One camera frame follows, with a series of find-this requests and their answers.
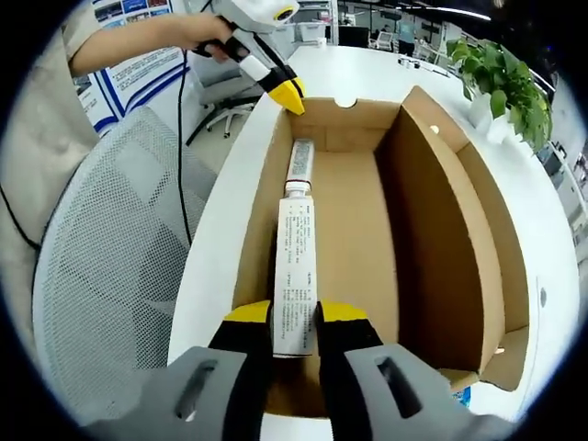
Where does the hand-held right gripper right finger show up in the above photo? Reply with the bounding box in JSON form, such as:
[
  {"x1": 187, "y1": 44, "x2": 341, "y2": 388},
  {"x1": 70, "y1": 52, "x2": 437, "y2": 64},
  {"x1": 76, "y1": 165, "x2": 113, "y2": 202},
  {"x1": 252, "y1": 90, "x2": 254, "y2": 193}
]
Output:
[{"x1": 314, "y1": 298, "x2": 497, "y2": 441}]

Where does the green potted plant white pot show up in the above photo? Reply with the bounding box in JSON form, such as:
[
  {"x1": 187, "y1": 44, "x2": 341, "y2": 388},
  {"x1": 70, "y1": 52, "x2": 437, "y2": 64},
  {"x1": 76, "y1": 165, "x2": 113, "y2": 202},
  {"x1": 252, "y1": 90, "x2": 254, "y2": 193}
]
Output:
[{"x1": 445, "y1": 37, "x2": 555, "y2": 155}]

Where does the blue white wall poster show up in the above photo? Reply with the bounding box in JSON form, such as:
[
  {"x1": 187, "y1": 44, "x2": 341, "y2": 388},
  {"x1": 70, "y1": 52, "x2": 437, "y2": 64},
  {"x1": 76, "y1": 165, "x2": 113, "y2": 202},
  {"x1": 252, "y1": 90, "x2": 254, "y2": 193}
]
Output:
[{"x1": 73, "y1": 0, "x2": 192, "y2": 134}]

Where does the white soft tube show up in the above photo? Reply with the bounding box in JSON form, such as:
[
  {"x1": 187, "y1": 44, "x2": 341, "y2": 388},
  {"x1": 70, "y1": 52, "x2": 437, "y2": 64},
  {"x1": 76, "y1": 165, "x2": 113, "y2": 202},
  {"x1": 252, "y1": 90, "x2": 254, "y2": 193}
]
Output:
[{"x1": 271, "y1": 180, "x2": 319, "y2": 359}]

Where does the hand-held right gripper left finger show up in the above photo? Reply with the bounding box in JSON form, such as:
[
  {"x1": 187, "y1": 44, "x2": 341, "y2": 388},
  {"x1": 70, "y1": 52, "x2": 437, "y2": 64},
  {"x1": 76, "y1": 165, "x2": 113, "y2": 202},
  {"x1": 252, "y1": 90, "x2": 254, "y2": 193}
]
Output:
[{"x1": 85, "y1": 299, "x2": 276, "y2": 441}]

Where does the brown cardboard shoe box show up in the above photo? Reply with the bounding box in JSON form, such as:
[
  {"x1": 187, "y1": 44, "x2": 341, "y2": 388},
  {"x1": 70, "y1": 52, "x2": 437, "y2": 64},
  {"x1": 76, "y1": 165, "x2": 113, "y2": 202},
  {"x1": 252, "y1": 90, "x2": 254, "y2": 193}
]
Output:
[{"x1": 232, "y1": 85, "x2": 532, "y2": 419}]

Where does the person's left hand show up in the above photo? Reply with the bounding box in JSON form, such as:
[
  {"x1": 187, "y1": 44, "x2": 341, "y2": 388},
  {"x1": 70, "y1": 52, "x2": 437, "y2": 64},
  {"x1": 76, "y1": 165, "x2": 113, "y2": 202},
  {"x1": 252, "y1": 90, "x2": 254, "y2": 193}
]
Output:
[{"x1": 181, "y1": 13, "x2": 238, "y2": 63}]

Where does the small white printed tube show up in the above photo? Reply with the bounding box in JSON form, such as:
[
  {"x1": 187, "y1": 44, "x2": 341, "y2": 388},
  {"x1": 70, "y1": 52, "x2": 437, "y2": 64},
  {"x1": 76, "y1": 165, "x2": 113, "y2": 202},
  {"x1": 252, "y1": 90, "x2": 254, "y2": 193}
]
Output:
[{"x1": 287, "y1": 139, "x2": 317, "y2": 184}]

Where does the person's beige shirt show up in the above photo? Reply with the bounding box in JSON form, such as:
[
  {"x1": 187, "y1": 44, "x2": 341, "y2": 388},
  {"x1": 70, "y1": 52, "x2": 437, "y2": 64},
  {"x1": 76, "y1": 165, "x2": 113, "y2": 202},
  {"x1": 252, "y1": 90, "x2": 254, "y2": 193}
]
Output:
[{"x1": 0, "y1": 0, "x2": 101, "y2": 350}]

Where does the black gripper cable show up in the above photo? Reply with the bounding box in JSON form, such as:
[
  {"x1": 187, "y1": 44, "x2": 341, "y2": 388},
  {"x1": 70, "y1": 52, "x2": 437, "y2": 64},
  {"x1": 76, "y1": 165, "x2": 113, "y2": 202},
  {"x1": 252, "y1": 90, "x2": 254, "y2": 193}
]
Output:
[{"x1": 175, "y1": 48, "x2": 194, "y2": 252}]

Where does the grey mesh office chair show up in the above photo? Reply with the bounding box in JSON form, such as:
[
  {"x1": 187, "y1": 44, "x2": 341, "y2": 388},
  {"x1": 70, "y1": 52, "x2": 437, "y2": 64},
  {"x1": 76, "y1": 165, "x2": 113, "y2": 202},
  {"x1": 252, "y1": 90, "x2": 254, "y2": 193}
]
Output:
[{"x1": 31, "y1": 105, "x2": 220, "y2": 419}]

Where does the swivel chair with star base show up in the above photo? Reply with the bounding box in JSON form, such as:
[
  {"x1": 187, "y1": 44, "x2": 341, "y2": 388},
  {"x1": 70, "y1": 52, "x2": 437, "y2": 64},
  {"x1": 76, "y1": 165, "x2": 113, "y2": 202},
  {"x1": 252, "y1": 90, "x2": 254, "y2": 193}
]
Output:
[{"x1": 186, "y1": 68, "x2": 266, "y2": 147}]

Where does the thin black cable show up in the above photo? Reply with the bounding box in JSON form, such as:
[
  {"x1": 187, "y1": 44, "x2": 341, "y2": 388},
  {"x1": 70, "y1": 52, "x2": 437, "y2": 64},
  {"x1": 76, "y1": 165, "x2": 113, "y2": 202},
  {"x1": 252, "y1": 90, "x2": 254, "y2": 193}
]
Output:
[{"x1": 0, "y1": 183, "x2": 42, "y2": 252}]

